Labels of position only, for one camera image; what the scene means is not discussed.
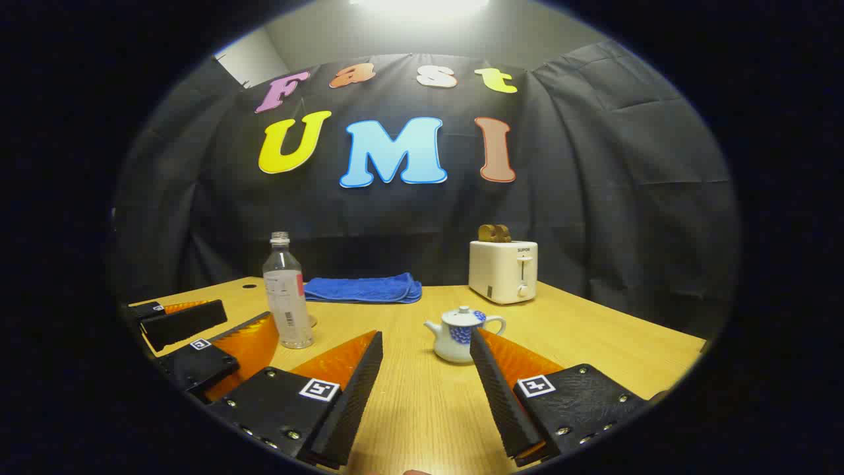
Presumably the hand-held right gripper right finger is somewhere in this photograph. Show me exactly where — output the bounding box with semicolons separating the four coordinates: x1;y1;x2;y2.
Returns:
468;327;653;468

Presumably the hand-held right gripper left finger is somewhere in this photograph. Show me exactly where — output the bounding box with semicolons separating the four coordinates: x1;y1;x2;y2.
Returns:
206;330;385;470

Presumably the white blue-flowered teacup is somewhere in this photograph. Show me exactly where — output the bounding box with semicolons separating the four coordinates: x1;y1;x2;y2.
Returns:
423;311;507;365

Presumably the clear plastic water bottle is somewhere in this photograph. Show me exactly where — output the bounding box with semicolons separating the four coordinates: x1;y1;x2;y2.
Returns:
262;232;315;350

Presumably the folded blue towel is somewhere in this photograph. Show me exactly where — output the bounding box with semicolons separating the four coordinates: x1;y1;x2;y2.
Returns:
304;272;423;305

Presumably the white toaster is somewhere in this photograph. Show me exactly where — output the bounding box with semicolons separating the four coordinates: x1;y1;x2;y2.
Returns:
468;240;539;305

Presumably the black backdrop cloth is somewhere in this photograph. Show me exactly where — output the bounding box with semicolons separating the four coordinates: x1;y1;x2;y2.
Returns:
112;41;739;340

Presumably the ceiling light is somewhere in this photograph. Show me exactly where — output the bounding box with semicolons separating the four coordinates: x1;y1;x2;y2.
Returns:
349;0;492;18

